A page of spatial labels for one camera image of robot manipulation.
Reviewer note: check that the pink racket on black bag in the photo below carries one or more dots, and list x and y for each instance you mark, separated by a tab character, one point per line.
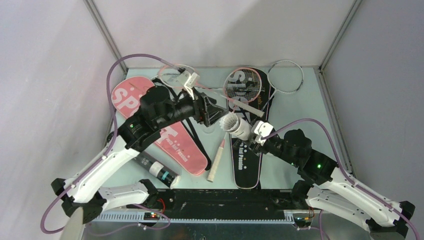
241	87

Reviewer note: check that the black racket cover bag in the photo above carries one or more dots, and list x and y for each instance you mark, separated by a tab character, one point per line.
246	164

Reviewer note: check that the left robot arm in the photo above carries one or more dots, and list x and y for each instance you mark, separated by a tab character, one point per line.
156	111

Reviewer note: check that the clear white tube lid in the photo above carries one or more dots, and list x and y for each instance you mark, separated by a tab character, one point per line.
210	129

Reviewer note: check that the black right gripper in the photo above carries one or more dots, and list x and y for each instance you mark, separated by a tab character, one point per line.
257	148

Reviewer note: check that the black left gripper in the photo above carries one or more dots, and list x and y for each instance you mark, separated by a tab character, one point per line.
205	111

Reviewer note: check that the black shuttlecock tube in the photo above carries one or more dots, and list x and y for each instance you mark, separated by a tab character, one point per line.
157	169

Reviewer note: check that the pink racket cover bag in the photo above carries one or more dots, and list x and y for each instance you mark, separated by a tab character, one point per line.
174	140

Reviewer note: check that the white shuttlecock tube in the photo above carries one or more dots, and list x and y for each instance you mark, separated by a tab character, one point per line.
244	130

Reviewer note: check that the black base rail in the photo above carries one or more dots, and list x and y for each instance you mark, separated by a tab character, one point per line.
225	204

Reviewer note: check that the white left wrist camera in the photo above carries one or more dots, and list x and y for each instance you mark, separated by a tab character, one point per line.
188	80

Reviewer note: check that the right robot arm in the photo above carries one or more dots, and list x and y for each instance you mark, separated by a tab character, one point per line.
326	186

